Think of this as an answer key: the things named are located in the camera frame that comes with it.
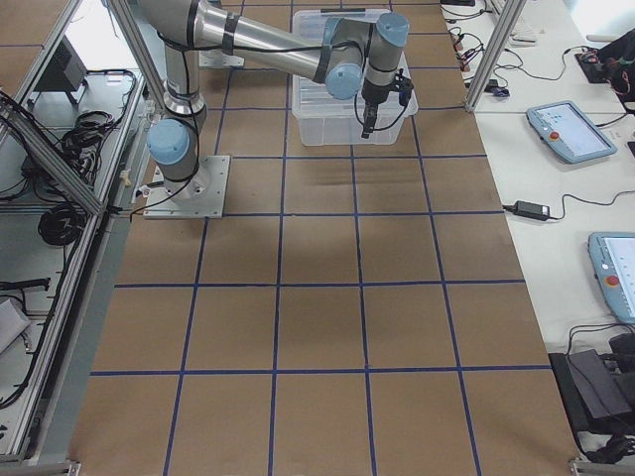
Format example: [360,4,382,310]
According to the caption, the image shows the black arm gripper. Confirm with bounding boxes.
[361,80,393,139]

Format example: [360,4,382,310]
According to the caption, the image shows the clear plastic box lid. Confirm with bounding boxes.
[292,9,403,128]

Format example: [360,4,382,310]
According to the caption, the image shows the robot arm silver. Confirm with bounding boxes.
[139,1,413,197]

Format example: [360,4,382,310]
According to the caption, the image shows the clear plastic storage box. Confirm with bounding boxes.
[292,9,417,147]

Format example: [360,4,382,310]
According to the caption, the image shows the grey control box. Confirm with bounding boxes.
[34,36,87,105]

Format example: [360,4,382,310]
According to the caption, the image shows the black power adapter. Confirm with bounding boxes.
[512,200,551,221]

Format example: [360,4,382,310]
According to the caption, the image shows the teach pendant upper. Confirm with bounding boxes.
[526,100,617,164]

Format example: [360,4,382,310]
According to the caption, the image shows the teach pendant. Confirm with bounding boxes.
[526,100,617,164]
[587,232,634,324]

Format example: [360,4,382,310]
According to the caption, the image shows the teach pendant lower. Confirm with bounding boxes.
[587,232,634,324]

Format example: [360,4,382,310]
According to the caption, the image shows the black equipment lower right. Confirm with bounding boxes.
[549,333,634,464]

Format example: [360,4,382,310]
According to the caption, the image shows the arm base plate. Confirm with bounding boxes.
[143,155,231,219]

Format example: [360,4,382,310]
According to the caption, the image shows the aluminium frame post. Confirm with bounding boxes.
[464,0,526,112]

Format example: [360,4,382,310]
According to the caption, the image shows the coiled black cables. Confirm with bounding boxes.
[38,201,86,248]

